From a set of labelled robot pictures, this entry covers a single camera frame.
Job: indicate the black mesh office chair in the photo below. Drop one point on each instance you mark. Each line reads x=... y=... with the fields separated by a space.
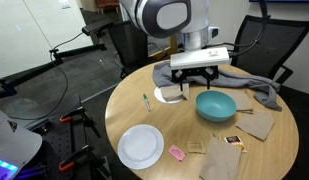
x=130 y=48
x=270 y=46

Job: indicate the pink eraser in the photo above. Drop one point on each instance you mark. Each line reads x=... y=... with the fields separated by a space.
x=177 y=153

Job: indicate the white and gray robot arm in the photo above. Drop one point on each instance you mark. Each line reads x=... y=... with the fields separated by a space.
x=167 y=16

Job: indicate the black camera stand boom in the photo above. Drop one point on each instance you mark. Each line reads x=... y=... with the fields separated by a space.
x=77 y=51

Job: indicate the small white plate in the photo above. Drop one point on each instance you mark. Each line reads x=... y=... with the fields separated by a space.
x=157 y=95

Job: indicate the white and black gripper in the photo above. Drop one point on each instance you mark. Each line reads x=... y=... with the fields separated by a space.
x=199 y=58

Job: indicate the black perforated mounting board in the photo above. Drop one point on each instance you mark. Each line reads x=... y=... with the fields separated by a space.
x=60 y=140

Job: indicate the black and orange packet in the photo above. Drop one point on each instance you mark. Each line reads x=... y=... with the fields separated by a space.
x=233 y=140

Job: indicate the white wall label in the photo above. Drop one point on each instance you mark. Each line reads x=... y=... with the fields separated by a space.
x=66 y=5

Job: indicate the gray robot base with lights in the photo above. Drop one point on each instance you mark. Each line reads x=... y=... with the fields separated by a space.
x=14 y=143

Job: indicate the large white plate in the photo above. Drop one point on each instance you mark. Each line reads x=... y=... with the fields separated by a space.
x=140 y=146

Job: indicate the gray cloth towel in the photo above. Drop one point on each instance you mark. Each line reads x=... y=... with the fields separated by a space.
x=247 y=81

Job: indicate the teal plastic bowl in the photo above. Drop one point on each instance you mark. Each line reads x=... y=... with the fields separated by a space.
x=215 y=105

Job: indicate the wooden door frame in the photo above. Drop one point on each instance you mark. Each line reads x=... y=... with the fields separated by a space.
x=174 y=46

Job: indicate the marker with green cap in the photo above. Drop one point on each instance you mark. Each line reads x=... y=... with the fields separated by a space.
x=146 y=102

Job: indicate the folded brown paper napkin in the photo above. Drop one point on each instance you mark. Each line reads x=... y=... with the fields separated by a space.
x=172 y=93

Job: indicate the red background chair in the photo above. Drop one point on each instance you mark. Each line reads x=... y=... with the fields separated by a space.
x=107 y=4

